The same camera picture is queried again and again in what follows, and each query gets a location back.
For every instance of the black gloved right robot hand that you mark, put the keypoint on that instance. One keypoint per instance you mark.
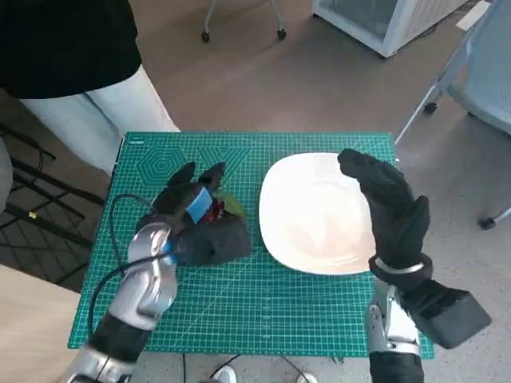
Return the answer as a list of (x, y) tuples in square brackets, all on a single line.
[(391, 199)]

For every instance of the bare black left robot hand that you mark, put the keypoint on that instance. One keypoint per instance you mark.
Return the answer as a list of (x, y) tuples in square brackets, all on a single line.
[(175, 195)]

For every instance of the red toy grapes with leaf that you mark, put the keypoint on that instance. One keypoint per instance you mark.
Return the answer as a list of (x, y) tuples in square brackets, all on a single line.
[(232, 205)]

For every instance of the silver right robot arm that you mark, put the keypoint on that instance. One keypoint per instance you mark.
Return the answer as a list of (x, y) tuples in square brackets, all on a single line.
[(393, 319)]

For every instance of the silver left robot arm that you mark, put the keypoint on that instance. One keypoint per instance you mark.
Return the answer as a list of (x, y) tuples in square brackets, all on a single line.
[(147, 287)]

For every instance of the white square plate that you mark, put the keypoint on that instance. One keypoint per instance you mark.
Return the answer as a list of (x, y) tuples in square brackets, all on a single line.
[(311, 215)]

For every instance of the green cutting mat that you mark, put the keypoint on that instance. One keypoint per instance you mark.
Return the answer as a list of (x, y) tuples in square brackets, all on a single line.
[(239, 299)]

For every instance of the grey mesh chair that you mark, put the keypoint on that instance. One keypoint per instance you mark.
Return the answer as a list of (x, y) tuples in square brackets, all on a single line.
[(491, 88)]

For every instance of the white cabinet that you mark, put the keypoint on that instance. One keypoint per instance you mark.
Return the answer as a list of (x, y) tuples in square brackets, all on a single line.
[(395, 40)]

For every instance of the office chair with castors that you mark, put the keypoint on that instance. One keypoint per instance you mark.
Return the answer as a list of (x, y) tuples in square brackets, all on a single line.
[(204, 36)]

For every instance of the white shoe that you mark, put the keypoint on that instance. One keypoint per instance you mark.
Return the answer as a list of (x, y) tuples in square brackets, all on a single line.
[(307, 377), (224, 375)]

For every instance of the light wooden desk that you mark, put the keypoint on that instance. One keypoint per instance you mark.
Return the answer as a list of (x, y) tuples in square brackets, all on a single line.
[(28, 327)]

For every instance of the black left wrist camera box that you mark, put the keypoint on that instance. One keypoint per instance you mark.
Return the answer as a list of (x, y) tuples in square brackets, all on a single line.
[(219, 243)]

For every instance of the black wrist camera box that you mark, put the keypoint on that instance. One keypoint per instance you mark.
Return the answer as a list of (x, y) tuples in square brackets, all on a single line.
[(219, 243), (451, 315)]

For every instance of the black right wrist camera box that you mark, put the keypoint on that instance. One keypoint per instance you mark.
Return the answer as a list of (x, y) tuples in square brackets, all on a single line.
[(451, 315)]

